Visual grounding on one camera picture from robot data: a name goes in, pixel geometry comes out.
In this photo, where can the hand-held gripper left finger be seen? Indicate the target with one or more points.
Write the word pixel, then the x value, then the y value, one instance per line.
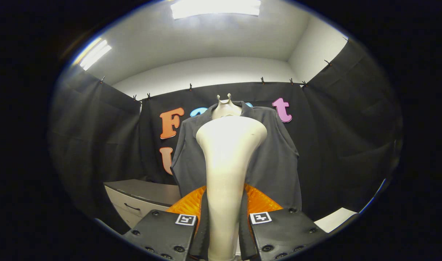
pixel 201 232

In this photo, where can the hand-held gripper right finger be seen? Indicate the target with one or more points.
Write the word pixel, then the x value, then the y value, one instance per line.
pixel 245 235

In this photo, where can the grey button-up shirt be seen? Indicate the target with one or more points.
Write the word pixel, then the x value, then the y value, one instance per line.
pixel 275 163

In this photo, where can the white garment steamer head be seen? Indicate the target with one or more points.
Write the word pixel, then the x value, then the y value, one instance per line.
pixel 228 156

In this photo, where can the grey-topped drawer cabinet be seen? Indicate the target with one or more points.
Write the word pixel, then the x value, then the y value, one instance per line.
pixel 148 192

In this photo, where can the white side table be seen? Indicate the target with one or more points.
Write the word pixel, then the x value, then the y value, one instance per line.
pixel 335 219

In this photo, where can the row of black backdrop clips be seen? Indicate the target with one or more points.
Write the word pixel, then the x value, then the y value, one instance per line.
pixel 262 80

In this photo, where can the narrow ceiling light strip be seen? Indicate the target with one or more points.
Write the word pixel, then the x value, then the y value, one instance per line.
pixel 94 54

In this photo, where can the rectangular ceiling light panel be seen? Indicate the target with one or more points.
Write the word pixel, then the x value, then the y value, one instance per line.
pixel 215 8

